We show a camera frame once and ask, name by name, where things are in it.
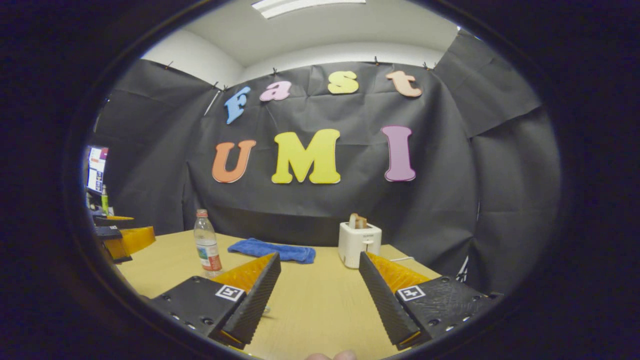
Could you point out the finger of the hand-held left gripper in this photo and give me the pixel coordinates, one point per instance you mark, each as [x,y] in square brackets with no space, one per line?
[112,221]
[107,232]

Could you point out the white toaster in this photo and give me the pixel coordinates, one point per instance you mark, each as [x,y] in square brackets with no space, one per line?
[357,245]

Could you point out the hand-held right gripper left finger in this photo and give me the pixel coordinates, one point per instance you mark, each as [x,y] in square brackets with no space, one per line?
[255,300]

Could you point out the green drink bottle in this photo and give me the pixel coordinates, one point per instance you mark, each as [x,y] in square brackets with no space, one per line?
[105,200]

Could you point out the blue towel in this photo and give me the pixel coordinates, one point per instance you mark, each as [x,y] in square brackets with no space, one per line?
[272,250]

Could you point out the computer monitor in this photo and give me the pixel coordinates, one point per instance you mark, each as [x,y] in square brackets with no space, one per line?
[96,170]

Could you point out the clear plastic water bottle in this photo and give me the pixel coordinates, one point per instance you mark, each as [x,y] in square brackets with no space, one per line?
[207,250]

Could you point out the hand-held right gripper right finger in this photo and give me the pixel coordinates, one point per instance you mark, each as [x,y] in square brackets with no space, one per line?
[385,300]

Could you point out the toast slice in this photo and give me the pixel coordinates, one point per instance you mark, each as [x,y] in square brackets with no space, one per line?
[358,221]

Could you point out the ceiling light panel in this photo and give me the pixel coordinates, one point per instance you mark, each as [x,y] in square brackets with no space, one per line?
[305,6]

